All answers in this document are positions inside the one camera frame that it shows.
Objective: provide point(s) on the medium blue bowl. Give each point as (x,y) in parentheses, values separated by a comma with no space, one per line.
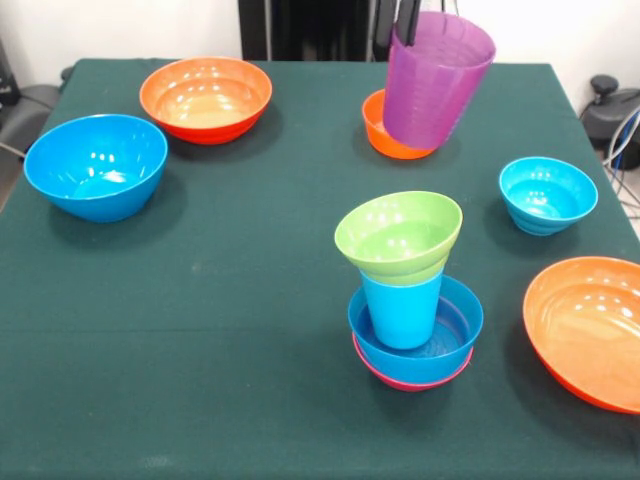
(450,340)

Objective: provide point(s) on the light blue ribbed bowl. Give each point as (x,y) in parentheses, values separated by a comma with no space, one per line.
(547,200)

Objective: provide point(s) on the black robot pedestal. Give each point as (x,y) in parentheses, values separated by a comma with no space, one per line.
(315,30)

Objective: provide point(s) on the pink bowl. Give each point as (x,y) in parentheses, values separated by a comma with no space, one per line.
(380,376)

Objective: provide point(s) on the blue cup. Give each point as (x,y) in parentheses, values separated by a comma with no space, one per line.
(402,315)

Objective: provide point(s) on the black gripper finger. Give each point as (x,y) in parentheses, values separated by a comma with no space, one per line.
(384,22)
(407,20)

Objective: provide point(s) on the large orange bowl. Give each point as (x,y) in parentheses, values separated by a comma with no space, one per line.
(585,330)
(205,100)

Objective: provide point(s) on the purple cup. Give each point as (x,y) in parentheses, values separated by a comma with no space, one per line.
(430,90)

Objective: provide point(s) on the large blue bowl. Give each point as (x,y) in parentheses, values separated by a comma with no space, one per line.
(95,165)

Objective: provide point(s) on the green ribbed bowl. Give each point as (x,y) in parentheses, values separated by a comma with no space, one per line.
(395,235)

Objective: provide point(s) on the dark grey pedestal foot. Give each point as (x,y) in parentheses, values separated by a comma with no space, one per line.
(615,115)

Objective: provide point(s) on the dark green tablecloth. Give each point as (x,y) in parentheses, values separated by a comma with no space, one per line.
(200,350)

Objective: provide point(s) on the small orange bowl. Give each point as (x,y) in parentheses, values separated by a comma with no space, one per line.
(375,130)

